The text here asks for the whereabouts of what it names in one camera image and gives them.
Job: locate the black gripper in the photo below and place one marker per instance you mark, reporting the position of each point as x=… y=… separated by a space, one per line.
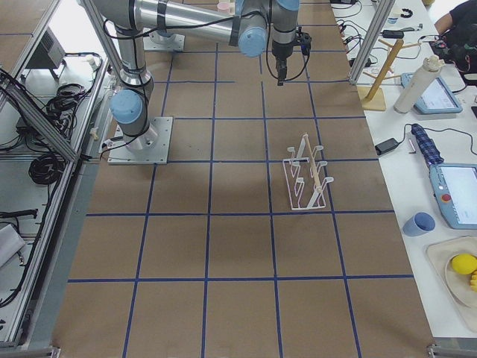
x=280 y=55

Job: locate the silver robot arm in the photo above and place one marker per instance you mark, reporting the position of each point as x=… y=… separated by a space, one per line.
x=129 y=29

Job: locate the pink cup on tray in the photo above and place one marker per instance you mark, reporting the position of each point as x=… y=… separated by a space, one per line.
x=225 y=7

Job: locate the blue cup on side table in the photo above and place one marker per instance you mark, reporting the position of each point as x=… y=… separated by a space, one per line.
x=419 y=224

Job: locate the wooden mug tree stand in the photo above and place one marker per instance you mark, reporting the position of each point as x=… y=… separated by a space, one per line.
x=372 y=98

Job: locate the black power adapter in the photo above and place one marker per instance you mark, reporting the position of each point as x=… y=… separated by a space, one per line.
x=386 y=146

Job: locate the far blue teach pendant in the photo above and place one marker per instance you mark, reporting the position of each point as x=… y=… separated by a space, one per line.
x=437 y=99

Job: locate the blue teach pendant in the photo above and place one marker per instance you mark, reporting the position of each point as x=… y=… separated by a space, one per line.
x=437 y=99
x=454 y=186

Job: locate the blue plaid umbrella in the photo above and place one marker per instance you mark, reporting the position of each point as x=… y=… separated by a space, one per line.
x=427 y=146

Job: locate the seated person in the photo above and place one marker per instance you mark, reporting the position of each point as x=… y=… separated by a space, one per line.
x=457 y=30

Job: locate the near blue teach pendant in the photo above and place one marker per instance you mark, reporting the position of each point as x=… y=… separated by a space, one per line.
x=454 y=186

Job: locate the yellow toy lemon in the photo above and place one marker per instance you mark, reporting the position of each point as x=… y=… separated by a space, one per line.
x=464 y=263

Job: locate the beige tray with bowl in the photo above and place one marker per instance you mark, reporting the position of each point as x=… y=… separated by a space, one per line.
x=458 y=285

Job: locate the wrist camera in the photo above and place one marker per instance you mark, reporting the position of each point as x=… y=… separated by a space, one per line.
x=305 y=42

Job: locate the aluminium frame post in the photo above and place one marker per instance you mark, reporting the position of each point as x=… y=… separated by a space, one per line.
x=376 y=24

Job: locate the white wire cup rack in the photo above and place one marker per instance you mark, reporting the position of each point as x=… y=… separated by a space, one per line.
x=304 y=175

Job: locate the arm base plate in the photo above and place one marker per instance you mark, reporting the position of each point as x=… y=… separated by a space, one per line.
x=150 y=148
x=156 y=42

